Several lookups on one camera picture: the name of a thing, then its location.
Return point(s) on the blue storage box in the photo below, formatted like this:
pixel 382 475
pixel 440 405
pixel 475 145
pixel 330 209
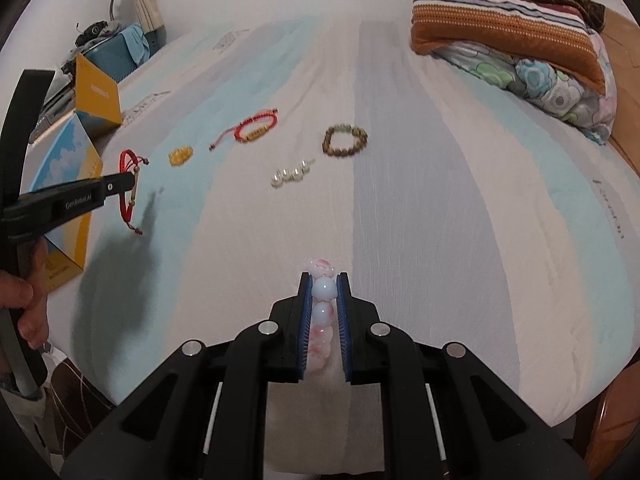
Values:
pixel 112 57

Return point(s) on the floral pillow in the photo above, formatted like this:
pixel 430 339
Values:
pixel 540 80

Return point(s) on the person's left hand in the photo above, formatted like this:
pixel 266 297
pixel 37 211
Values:
pixel 37 305

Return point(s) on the striped bed sheet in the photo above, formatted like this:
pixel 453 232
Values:
pixel 400 210

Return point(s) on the striped folded blanket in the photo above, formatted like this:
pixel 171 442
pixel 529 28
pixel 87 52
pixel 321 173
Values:
pixel 500 20

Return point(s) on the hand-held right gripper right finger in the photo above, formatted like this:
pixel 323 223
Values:
pixel 343 332

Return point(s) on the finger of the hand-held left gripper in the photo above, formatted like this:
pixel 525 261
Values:
pixel 120 184

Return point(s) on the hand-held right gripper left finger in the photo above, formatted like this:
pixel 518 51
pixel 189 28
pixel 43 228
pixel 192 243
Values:
pixel 303 332

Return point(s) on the yellow blue cardboard box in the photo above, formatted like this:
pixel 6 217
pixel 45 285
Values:
pixel 65 155

